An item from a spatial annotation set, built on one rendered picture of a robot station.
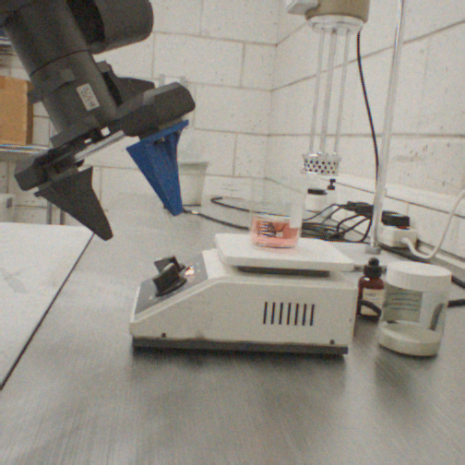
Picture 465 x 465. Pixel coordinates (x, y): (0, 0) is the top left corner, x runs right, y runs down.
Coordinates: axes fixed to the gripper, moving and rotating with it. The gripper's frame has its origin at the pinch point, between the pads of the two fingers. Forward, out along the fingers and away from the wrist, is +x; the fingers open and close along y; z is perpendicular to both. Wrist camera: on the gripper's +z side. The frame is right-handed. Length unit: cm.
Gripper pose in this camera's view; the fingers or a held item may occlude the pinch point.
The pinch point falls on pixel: (125, 193)
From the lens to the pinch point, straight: 52.7
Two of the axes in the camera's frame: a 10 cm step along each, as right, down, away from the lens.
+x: 4.2, 8.9, 1.9
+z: 4.7, -3.9, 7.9
